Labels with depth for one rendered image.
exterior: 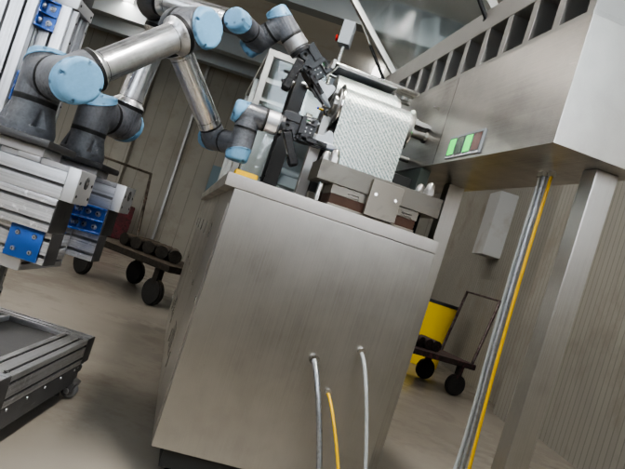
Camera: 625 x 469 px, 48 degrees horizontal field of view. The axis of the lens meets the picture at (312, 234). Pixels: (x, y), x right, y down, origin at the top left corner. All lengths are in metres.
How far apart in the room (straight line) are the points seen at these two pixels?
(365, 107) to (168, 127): 9.09
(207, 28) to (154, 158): 9.27
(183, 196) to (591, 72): 9.79
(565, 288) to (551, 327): 0.10
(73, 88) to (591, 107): 1.21
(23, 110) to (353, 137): 1.01
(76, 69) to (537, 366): 1.30
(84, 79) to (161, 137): 9.48
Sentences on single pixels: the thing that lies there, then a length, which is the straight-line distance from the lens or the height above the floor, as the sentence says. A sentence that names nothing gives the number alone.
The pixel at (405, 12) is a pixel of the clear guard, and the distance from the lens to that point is 2.99.
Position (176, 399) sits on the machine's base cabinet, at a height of 0.24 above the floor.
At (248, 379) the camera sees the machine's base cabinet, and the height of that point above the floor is 0.35.
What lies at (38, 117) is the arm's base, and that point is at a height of 0.87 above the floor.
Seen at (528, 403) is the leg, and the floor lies 0.57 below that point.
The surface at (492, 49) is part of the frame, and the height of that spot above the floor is 1.51.
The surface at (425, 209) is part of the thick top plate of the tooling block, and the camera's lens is 2.17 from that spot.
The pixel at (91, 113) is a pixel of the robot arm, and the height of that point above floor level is 0.96.
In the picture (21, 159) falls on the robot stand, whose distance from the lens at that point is 1.94.
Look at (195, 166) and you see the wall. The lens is 11.17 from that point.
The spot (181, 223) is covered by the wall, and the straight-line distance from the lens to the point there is 11.14.
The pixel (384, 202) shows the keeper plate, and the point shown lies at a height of 0.96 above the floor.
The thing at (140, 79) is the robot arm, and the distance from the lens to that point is 2.56.
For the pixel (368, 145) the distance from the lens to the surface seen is 2.33.
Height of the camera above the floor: 0.75
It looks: 1 degrees up
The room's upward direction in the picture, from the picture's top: 18 degrees clockwise
